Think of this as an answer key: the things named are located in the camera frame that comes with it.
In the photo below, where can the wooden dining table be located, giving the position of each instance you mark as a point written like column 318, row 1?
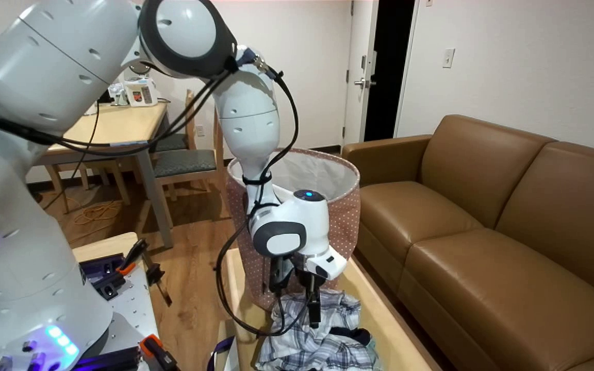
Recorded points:
column 119, row 125

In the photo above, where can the brown leather sofa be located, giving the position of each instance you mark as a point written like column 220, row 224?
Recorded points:
column 505, row 261

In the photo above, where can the white perforated board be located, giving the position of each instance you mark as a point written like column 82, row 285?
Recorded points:
column 134, row 311

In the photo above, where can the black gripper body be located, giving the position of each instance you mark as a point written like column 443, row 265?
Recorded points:
column 310, row 281

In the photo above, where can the small photo frame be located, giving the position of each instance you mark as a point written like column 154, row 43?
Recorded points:
column 139, row 94

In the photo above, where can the small black clamp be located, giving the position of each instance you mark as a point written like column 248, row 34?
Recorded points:
column 156, row 279

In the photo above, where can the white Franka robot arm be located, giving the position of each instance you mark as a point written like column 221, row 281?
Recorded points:
column 35, row 75

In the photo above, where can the pink patterned laundry bag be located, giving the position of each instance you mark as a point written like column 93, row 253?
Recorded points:
column 345, row 219

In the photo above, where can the white blue plaid cloth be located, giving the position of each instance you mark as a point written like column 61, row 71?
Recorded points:
column 330, row 347

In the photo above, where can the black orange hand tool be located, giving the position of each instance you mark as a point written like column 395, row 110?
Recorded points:
column 133, row 258

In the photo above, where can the white room door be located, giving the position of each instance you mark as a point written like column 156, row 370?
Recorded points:
column 359, row 41

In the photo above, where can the white wall light switch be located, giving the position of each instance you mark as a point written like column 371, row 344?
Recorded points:
column 449, row 59

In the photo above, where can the wooden chair grey seat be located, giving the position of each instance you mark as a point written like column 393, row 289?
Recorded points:
column 185, row 163
column 171, row 142

